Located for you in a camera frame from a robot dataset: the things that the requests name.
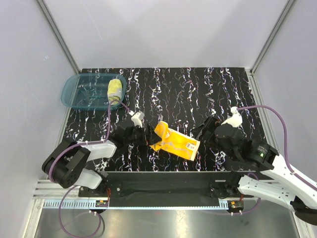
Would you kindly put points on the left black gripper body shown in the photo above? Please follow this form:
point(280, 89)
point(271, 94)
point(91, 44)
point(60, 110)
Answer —
point(137, 137)

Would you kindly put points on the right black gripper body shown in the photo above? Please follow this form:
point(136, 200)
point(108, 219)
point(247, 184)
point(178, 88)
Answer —
point(211, 137)

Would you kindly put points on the grey orange towel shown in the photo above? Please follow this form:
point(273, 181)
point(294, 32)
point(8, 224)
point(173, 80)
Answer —
point(175, 142)

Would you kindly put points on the grey yellow frog towel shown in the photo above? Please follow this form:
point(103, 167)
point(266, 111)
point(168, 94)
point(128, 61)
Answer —
point(114, 91)

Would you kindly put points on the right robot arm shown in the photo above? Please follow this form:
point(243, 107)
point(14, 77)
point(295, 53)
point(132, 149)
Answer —
point(280, 178)

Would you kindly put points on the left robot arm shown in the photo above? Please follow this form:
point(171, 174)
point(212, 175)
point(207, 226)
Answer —
point(66, 165)

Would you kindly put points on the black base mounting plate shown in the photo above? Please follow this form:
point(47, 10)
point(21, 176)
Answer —
point(159, 190)

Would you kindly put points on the blue transparent plastic container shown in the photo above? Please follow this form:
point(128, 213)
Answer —
point(88, 91)

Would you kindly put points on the right orange connector box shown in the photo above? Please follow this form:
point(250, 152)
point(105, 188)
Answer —
point(236, 205)

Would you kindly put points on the orange connector box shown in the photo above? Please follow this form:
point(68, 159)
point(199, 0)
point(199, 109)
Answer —
point(101, 203)
point(236, 205)

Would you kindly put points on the left orange connector box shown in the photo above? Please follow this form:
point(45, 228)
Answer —
point(101, 203)

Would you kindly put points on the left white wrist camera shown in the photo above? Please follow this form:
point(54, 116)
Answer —
point(137, 118)

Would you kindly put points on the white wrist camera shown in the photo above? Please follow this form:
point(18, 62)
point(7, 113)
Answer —
point(137, 118)
point(234, 117)

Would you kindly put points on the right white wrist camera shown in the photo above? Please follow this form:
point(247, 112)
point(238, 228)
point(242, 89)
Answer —
point(234, 117)

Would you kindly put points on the aluminium frame rail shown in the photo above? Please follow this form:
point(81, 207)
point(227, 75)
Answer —
point(69, 197)

